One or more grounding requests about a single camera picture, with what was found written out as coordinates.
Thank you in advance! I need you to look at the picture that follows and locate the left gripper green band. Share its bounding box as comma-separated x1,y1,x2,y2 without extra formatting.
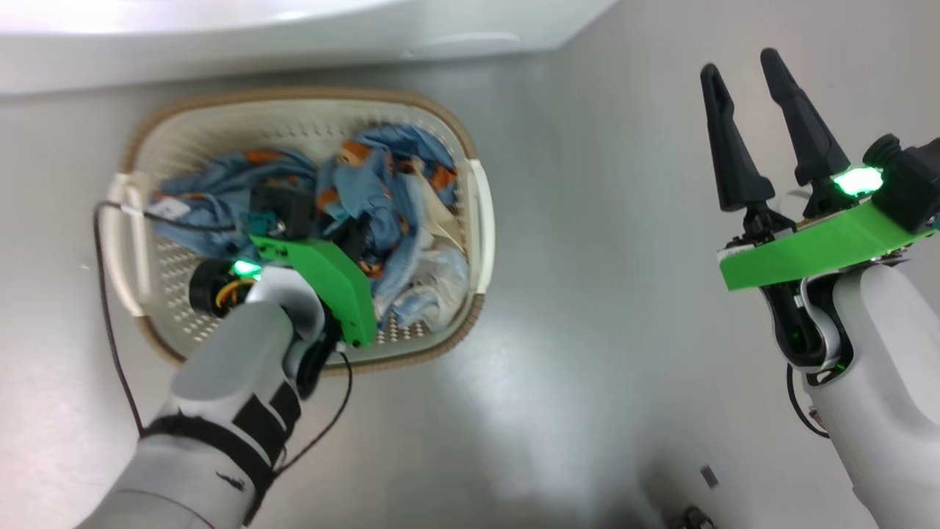
189,219,379,401

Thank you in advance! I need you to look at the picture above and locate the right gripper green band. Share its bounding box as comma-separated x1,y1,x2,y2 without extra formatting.
700,48,939,384

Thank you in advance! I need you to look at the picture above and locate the cream perforated laundry basket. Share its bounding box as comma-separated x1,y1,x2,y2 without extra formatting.
99,88,496,377

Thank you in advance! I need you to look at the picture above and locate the white front-load washing machine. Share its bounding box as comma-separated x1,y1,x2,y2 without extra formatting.
0,0,621,96

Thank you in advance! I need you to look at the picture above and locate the round white filter cover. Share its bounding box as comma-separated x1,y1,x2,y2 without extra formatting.
402,31,522,60

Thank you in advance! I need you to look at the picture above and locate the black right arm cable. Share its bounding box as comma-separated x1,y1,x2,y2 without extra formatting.
786,364,831,440

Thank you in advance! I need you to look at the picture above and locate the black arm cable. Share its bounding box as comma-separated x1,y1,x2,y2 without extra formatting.
786,364,831,440
93,201,354,478

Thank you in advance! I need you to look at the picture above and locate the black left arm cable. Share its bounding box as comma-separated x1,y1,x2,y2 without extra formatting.
93,201,354,478

